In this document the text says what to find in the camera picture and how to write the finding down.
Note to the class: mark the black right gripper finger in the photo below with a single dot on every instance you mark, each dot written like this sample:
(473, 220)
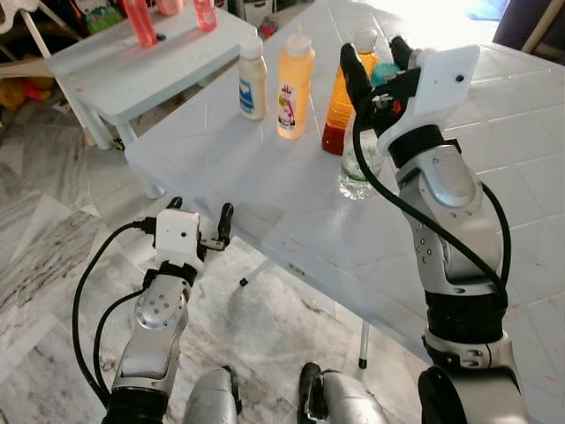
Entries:
(403, 55)
(357, 79)

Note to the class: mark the small pink bottle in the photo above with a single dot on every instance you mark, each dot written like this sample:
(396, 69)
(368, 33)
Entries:
(205, 13)

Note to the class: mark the blue cloth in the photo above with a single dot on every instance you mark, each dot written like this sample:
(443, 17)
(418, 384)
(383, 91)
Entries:
(487, 9)

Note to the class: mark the pink plastic cup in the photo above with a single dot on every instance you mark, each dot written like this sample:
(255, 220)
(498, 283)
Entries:
(170, 7)

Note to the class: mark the orange juice bottle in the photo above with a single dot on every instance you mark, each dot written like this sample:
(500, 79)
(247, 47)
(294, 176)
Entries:
(296, 88)

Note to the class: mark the teal cap water bottle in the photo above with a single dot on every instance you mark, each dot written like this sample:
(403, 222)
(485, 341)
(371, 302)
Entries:
(357, 172)

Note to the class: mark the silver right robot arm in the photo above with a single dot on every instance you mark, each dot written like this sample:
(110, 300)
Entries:
(446, 230)

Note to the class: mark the tall red bottle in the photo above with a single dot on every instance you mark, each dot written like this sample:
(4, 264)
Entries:
(139, 22)

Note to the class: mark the silver right robot leg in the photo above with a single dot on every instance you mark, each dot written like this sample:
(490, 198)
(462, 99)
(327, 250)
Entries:
(344, 402)

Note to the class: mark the large white plastic table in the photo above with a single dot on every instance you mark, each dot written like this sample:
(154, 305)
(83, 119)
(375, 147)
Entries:
(265, 194)

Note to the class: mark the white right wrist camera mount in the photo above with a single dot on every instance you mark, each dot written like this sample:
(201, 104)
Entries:
(441, 84)

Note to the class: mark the white bottle blue label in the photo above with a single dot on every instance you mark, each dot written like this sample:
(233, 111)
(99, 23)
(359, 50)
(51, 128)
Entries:
(252, 88)

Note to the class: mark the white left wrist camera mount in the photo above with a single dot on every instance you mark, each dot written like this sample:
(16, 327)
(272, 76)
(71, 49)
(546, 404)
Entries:
(177, 237)

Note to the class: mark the small pale blue table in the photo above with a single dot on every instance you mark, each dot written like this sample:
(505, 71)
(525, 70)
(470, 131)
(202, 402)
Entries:
(115, 71)

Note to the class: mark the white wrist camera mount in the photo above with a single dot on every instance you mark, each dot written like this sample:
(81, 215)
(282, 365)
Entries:
(177, 237)
(441, 84)

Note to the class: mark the colourful picture box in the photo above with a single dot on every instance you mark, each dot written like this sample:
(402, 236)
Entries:
(99, 16)

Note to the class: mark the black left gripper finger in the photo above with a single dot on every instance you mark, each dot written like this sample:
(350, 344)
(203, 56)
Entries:
(226, 225)
(175, 204)

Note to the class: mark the white chair frame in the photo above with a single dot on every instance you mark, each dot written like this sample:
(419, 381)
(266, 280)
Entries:
(26, 26)

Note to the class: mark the yellow red toy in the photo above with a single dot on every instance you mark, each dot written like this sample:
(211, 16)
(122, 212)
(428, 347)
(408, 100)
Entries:
(22, 93)

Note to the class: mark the brown tea bottle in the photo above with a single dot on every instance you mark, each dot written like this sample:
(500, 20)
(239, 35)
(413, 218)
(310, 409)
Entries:
(338, 106)

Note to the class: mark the dark purple cloth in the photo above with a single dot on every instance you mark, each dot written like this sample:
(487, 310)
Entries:
(530, 19)

